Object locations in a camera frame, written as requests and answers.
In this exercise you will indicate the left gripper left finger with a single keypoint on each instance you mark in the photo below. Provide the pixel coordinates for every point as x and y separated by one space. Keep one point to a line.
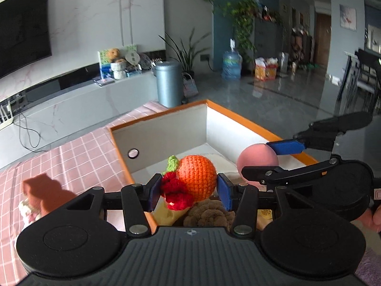
137 202

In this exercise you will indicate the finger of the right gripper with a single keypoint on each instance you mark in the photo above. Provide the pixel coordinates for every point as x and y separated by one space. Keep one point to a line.
303 140
271 175

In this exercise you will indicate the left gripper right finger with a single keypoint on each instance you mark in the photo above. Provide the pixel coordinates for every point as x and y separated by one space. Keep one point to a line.
244 200

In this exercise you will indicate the pink makeup sponge egg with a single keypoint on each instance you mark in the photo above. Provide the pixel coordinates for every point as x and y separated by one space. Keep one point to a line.
256 155

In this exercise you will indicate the orange snack packet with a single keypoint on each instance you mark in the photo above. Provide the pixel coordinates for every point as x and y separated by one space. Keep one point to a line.
264 217

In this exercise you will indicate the brown plush toy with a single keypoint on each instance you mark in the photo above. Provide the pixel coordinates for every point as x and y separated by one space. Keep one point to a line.
209 213

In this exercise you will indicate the crochet orange fruit toy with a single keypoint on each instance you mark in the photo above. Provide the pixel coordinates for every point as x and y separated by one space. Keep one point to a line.
187 181

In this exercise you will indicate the yellow cloth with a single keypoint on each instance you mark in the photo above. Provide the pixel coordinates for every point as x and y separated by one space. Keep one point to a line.
164 216

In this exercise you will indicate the white round towel pad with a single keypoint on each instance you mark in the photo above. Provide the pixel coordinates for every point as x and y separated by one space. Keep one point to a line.
224 166

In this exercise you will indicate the orange bear-shaped sponge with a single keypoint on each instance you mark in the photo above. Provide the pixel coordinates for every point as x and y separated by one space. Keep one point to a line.
45 194

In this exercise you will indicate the pink white crochet piece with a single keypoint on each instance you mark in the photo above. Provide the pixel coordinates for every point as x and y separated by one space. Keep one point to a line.
28 213

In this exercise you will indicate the person's right hand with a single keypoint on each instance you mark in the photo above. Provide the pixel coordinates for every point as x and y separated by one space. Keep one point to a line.
371 220

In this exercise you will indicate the black dining chairs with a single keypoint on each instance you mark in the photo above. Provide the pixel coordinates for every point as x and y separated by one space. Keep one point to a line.
361 80

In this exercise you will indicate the pink checkered tablecloth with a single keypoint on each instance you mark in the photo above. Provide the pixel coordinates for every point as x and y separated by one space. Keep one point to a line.
88 161

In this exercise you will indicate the orange cardboard box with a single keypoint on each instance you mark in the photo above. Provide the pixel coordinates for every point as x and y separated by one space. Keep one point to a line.
202 127

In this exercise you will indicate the red yellow gift box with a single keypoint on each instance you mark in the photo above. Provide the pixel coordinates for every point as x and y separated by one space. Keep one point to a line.
265 69

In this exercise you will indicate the blue water jug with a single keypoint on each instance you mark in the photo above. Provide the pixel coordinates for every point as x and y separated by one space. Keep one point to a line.
232 60

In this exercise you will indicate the white TV console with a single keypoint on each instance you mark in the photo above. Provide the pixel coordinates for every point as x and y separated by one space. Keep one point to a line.
59 117

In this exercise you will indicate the woven small basket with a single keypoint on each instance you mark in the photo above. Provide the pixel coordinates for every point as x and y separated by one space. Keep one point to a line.
189 85

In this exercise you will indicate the grey metal trash can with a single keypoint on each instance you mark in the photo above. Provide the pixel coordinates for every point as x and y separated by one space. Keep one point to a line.
169 83

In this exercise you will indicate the climbing ivy plant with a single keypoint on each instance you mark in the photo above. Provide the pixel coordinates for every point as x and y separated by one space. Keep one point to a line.
242 14

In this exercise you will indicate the long-leaf potted plant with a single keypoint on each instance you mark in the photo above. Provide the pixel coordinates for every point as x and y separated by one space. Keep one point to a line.
186 54

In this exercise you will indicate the white wifi router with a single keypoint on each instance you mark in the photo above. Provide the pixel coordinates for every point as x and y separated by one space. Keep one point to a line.
6 115

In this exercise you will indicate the black wall television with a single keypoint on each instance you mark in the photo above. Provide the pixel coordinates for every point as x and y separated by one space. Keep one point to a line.
24 34

